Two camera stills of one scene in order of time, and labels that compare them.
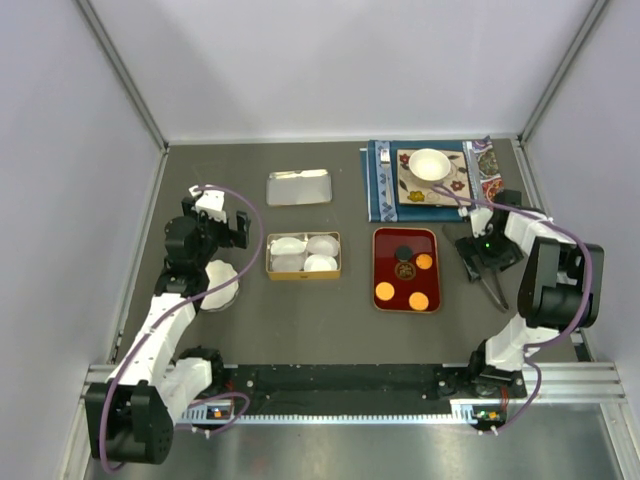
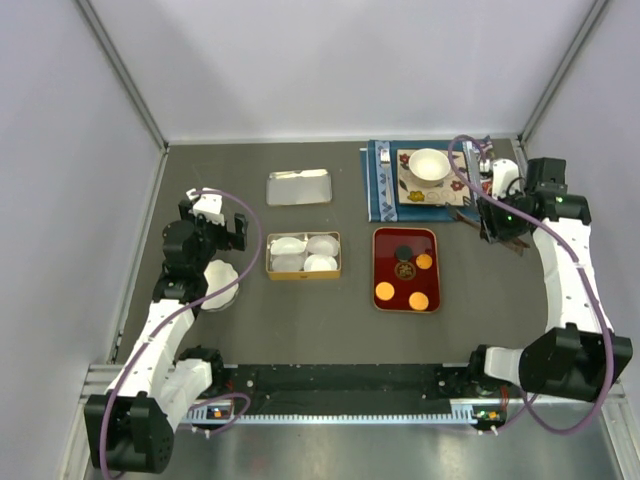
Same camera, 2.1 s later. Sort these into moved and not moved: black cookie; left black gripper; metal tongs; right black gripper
Moved: right black gripper; metal tongs
Not moved: left black gripper; black cookie
